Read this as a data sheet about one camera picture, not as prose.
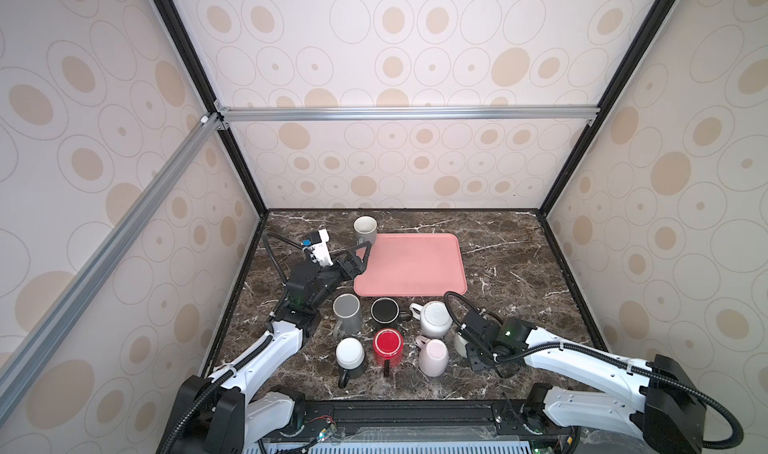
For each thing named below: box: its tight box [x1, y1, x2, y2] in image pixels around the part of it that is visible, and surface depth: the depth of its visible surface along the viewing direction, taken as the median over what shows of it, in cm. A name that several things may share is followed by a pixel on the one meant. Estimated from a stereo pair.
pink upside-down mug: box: [416, 335, 449, 377], surface depth 78 cm
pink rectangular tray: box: [354, 233, 467, 297], surface depth 111 cm
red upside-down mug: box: [373, 328, 405, 378], surface depth 80 cm
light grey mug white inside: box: [353, 215, 378, 246], surface depth 105 cm
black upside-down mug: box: [370, 297, 413, 325], surface depth 85 cm
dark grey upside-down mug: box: [332, 293, 361, 340], surface depth 84 cm
